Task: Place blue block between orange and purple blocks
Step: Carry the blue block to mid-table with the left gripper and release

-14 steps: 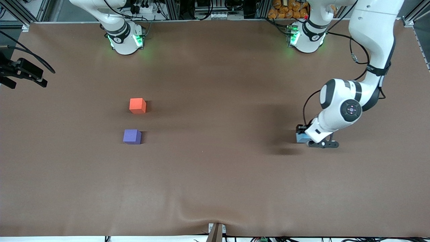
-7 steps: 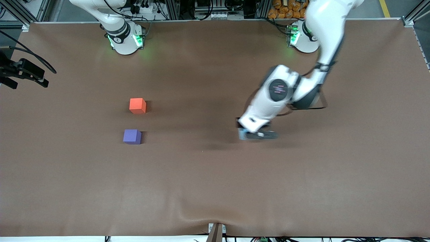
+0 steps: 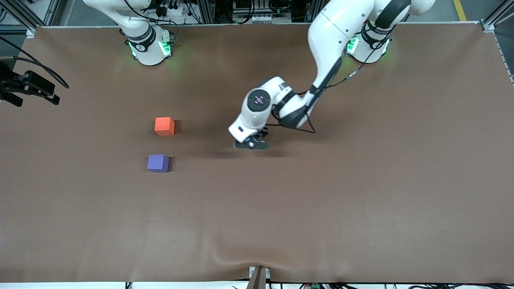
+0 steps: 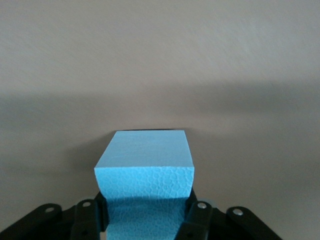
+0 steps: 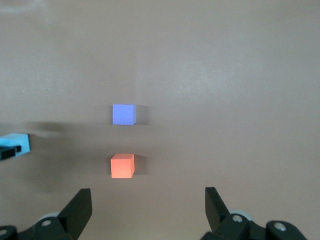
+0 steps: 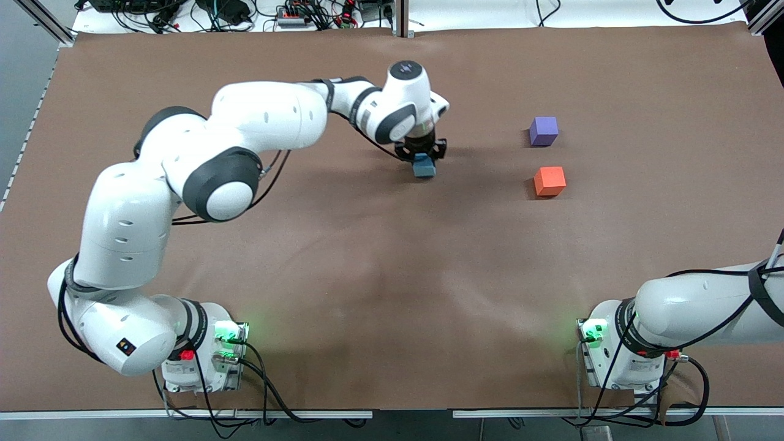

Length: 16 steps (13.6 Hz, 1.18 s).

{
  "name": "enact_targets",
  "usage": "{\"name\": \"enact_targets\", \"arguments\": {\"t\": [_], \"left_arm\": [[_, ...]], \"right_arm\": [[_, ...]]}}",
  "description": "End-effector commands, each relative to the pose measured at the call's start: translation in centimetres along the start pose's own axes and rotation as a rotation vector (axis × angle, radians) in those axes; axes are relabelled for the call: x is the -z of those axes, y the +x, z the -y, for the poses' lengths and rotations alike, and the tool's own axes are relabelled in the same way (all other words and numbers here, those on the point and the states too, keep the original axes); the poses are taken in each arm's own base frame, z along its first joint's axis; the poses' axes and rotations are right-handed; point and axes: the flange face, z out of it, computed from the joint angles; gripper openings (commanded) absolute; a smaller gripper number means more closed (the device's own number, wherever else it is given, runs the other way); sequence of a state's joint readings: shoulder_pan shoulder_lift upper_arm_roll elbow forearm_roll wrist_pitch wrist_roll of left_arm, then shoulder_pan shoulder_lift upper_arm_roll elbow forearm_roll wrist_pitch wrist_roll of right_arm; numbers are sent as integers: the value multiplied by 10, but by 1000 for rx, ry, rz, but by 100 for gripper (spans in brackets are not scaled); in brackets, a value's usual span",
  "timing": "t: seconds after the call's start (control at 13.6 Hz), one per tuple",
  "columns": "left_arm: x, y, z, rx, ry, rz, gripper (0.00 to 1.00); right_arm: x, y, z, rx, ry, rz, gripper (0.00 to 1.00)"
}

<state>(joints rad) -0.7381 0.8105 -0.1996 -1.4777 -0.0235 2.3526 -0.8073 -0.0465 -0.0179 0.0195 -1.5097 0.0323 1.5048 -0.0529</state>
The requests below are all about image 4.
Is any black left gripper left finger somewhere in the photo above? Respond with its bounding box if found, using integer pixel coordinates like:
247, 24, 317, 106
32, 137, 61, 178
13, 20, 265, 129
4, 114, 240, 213
0, 191, 110, 240

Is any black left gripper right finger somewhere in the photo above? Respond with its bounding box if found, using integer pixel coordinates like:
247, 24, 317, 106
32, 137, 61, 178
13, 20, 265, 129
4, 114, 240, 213
174, 189, 284, 240

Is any light blue foam block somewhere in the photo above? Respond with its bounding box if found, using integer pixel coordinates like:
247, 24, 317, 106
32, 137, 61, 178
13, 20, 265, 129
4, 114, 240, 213
93, 129, 196, 240

